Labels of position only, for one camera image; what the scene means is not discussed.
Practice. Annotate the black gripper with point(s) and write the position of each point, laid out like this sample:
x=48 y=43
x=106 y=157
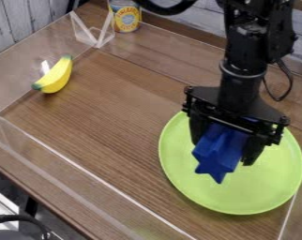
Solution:
x=254 y=117

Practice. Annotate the blue star-shaped block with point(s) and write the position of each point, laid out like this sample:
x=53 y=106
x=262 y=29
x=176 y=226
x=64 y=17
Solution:
x=218 y=151

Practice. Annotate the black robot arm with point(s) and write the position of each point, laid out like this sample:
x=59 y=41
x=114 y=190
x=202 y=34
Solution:
x=259 y=39

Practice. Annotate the green round plate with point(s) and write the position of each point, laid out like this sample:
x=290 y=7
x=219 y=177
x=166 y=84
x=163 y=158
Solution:
x=253 y=190

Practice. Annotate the yellow toy banana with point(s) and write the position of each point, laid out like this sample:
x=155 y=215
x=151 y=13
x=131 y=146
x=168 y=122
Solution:
x=57 y=77

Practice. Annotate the yellow blue labelled can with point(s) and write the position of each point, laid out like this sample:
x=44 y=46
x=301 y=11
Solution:
x=127 y=15

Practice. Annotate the clear acrylic corner bracket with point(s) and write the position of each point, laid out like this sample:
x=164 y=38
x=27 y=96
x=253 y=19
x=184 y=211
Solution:
x=94 y=36

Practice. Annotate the clear acrylic front wall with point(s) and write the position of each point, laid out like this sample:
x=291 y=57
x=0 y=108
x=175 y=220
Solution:
x=96 y=208

